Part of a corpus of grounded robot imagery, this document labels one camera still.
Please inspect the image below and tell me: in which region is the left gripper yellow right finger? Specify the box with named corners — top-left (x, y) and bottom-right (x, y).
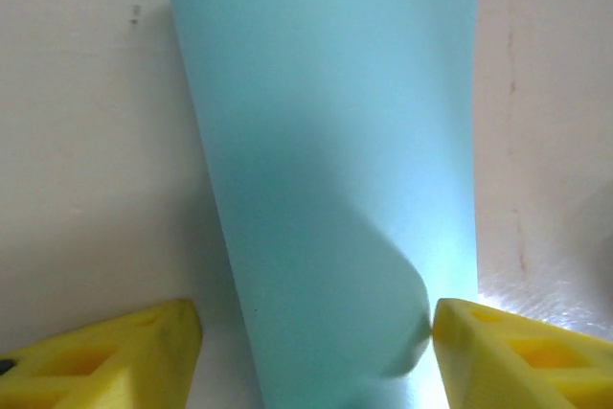
top-left (431, 297), bottom-right (613, 409)

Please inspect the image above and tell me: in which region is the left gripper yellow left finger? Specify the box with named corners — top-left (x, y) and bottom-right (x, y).
top-left (0, 298), bottom-right (203, 409)

